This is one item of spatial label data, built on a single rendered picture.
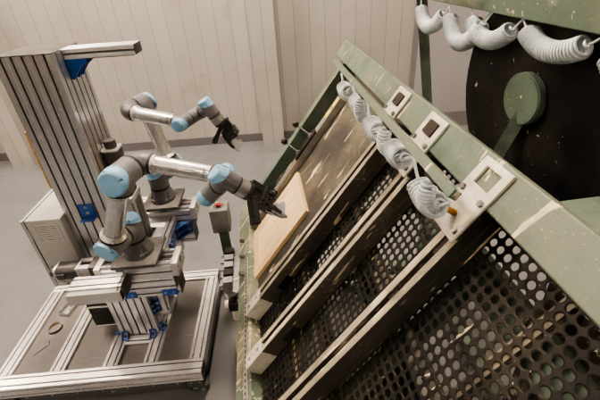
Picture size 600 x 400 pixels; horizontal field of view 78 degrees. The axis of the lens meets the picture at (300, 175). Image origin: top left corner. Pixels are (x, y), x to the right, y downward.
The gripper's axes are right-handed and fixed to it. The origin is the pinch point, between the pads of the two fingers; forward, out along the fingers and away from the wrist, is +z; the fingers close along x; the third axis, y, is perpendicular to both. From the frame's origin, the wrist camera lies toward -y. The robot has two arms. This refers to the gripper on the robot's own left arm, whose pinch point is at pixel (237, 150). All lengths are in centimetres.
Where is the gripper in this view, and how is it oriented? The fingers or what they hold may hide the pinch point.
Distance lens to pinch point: 220.2
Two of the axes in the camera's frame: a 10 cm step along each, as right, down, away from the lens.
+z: 5.2, 7.3, 4.5
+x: -0.4, -5.1, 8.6
